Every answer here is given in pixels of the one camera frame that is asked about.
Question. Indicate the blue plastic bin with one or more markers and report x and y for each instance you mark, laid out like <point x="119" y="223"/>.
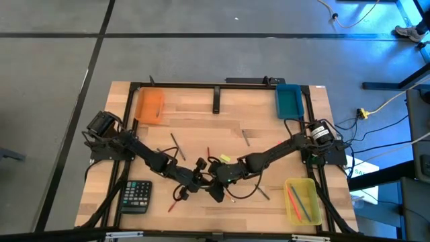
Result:
<point x="289" y="102"/>

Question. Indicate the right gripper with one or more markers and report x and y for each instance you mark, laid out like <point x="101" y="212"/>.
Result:
<point x="228" y="173"/>

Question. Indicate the dark chair base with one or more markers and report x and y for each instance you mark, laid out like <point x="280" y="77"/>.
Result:
<point x="10" y="154"/>

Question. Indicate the yellow power plug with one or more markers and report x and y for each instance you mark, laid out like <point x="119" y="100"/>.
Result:
<point x="363" y="113"/>

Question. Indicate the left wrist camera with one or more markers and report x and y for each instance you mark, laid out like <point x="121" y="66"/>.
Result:
<point x="183" y="194"/>

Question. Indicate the red eraser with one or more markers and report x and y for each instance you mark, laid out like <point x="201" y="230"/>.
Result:
<point x="208" y="152"/>

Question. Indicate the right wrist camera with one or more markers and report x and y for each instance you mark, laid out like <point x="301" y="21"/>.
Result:
<point x="201" y="163"/>

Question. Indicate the orange plastic bin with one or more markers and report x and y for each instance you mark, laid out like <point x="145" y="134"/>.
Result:
<point x="144" y="107"/>

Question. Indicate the orange pencil with pink eraser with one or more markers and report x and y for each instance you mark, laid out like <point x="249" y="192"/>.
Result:
<point x="230" y="197"/>

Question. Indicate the white printed sheet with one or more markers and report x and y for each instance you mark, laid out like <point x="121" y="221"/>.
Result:
<point x="364" y="171"/>

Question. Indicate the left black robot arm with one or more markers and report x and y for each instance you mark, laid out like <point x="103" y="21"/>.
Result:
<point x="141" y="148"/>

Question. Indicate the grey pen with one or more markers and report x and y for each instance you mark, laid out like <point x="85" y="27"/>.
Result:
<point x="246" y="138"/>

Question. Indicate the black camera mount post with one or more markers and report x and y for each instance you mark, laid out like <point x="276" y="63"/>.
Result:
<point x="216" y="101"/>

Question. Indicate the black rig crossbar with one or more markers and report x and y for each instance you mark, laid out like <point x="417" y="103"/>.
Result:
<point x="50" y="235"/>

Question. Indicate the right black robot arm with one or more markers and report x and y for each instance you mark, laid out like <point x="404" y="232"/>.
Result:
<point x="275" y="151"/>

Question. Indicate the teal pencil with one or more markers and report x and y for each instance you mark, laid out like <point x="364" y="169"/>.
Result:
<point x="301" y="203"/>

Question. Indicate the black calculator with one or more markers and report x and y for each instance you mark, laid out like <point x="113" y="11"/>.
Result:
<point x="136" y="196"/>

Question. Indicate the silver bracket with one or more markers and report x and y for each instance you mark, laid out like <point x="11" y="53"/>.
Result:
<point x="124" y="234"/>
<point x="310" y="238"/>

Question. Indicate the red crayon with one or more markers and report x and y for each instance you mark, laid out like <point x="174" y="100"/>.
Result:
<point x="172" y="206"/>

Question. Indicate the yellow plastic bin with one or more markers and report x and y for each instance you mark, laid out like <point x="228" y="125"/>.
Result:
<point x="310" y="191"/>

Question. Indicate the teal crayon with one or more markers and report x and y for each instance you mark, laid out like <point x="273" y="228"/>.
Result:
<point x="262" y="192"/>

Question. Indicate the black table frame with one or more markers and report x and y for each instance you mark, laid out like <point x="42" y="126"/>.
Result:
<point x="188" y="84"/>

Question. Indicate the grey-brown pen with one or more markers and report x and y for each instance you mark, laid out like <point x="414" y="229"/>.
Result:
<point x="177" y="146"/>

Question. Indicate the black desk frame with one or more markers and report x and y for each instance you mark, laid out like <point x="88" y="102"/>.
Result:
<point x="386" y="86"/>

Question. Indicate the yellow-green eraser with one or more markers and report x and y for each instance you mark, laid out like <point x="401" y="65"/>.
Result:
<point x="225" y="158"/>

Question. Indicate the grey cabinet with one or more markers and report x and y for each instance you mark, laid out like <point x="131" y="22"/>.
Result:
<point x="420" y="134"/>
<point x="416" y="215"/>

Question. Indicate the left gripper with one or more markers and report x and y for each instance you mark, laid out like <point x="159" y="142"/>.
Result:
<point x="195" y="183"/>

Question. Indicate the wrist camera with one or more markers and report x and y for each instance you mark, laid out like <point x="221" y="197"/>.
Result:
<point x="183" y="194"/>
<point x="201" y="163"/>

